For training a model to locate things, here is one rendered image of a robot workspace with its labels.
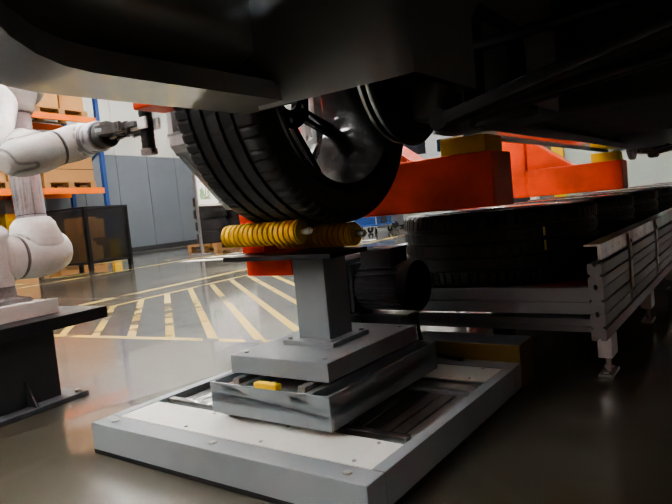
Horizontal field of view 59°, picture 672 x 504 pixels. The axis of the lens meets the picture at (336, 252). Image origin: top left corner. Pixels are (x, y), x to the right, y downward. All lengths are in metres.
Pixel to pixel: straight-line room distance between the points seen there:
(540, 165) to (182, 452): 2.85
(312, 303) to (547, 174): 2.44
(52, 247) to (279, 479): 1.40
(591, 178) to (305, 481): 2.81
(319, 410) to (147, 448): 0.43
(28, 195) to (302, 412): 1.40
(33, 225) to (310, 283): 1.16
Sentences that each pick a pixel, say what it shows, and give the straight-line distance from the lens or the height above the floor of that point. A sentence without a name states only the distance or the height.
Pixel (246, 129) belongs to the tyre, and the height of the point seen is 0.73.
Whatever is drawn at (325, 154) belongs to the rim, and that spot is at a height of 0.71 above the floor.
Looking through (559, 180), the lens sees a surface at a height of 0.60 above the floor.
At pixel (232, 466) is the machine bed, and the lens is 1.30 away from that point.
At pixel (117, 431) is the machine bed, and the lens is 1.58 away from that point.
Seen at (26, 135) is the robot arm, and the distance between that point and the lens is 1.87.
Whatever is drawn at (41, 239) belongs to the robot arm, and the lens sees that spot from 2.31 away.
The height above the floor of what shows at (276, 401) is 0.14.
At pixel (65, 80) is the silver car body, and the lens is 0.82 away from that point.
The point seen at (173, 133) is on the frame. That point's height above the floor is 0.77.
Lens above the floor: 0.55
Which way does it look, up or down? 4 degrees down
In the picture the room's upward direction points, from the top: 5 degrees counter-clockwise
